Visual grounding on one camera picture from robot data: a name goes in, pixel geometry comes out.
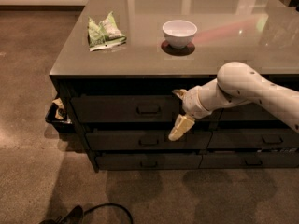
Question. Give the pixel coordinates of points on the black bin with trash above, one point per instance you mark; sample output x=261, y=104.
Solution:
x=57, y=117

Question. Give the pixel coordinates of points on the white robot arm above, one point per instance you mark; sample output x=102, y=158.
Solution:
x=236, y=84

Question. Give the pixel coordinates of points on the white bowl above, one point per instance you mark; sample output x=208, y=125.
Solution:
x=179, y=33

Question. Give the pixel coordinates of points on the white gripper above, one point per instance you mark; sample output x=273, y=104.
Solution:
x=191, y=103

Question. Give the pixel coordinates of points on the dark drawer cabinet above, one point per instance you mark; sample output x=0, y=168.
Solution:
x=260, y=33

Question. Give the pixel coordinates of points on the green chip bag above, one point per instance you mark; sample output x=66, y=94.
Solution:
x=105, y=34

